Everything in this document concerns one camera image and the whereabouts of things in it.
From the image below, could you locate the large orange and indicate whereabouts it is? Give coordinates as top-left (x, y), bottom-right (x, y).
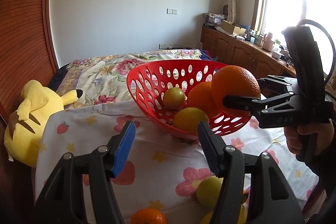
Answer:
top-left (211, 65), bottom-right (261, 117)

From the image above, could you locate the green apple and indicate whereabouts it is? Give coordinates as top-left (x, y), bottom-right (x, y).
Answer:
top-left (197, 176), bottom-right (223, 208)

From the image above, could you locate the medium tangerine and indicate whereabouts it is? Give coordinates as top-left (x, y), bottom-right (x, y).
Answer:
top-left (130, 208), bottom-right (168, 224)

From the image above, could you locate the yellow lemon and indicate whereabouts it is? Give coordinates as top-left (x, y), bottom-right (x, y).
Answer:
top-left (173, 107), bottom-right (209, 135)

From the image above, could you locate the yellow pear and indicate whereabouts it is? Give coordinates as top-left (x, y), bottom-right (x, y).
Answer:
top-left (200, 204), bottom-right (247, 224)

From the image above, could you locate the person's right hand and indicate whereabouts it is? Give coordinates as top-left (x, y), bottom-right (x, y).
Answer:
top-left (283, 120), bottom-right (334, 156)

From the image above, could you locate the pink kettle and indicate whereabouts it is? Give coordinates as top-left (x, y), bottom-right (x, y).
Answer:
top-left (262, 32), bottom-right (273, 52)

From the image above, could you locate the wooden sideboard cabinet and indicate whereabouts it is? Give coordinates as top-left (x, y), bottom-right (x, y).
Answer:
top-left (200, 24), bottom-right (296, 79)

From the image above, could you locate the yellow pikachu plush toy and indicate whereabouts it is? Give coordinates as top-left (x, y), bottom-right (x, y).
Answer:
top-left (4, 80), bottom-right (83, 168)

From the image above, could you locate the orange in basket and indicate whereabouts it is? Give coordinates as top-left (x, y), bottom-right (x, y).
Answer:
top-left (187, 82), bottom-right (217, 113)

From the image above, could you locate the cardboard box on cabinet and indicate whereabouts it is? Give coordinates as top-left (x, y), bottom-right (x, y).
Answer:
top-left (221, 20), bottom-right (246, 36)

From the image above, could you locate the red perforated plastic basket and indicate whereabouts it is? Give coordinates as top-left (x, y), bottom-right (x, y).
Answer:
top-left (126, 60), bottom-right (251, 140)

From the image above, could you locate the small green fruit in basket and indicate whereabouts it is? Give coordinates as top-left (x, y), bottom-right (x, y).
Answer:
top-left (163, 87), bottom-right (186, 110)

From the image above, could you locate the floral bed quilt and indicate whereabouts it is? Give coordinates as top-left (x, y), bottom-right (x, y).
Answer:
top-left (48, 49), bottom-right (212, 109)

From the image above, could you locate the wooden slatted wardrobe door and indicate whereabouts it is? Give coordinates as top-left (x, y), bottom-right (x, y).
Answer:
top-left (0, 0), bottom-right (60, 125)

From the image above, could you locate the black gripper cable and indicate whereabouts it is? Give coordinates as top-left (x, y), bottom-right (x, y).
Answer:
top-left (296, 19), bottom-right (336, 83)

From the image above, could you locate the wall power strip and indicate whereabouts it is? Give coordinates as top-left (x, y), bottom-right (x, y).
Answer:
top-left (158, 44), bottom-right (185, 50)

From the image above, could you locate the white wall switch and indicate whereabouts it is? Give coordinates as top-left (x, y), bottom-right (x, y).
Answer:
top-left (166, 9), bottom-right (178, 15)

